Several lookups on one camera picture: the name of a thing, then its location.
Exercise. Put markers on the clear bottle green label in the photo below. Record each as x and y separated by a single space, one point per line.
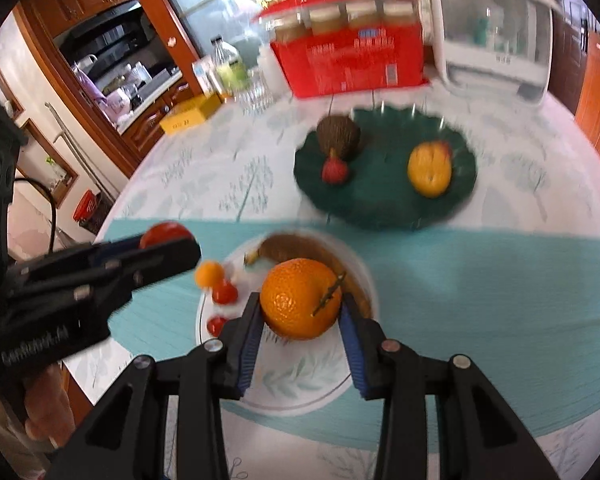
229 66

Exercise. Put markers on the large orange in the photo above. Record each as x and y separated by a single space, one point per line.
301 298

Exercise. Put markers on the red paper cup package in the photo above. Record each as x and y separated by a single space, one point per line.
337 46

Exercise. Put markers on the yellow tin box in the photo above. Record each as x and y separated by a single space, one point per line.
191 113

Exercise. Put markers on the white countertop sterilizer appliance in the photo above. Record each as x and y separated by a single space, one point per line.
498 49

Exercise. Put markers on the small white box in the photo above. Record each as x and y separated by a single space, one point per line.
203 70

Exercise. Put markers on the dark avocado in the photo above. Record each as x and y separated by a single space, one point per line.
339 135

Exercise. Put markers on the clear drinking glass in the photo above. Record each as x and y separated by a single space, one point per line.
255 97

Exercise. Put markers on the dark red apple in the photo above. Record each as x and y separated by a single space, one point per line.
335 171

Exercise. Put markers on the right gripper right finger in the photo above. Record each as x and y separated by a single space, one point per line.
448 402

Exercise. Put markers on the left hand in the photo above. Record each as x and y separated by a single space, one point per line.
50 423

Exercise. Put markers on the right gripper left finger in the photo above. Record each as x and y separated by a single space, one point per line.
124 436

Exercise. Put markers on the brown overripe banana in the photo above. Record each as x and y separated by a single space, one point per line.
283 246

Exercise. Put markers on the small red tomato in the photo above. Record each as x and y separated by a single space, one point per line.
164 232

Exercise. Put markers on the yellow apple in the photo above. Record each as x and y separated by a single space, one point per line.
430 168

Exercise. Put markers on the red basket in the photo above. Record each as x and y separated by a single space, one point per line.
86 207

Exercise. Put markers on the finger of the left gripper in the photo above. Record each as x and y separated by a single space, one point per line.
130 272
75 260

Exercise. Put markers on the small orange kumquat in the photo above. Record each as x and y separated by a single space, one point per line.
208 274

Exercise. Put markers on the red cherry tomato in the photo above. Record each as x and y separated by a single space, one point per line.
224 293
215 325

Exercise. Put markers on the dark green scalloped plate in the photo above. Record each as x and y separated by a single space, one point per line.
378 194

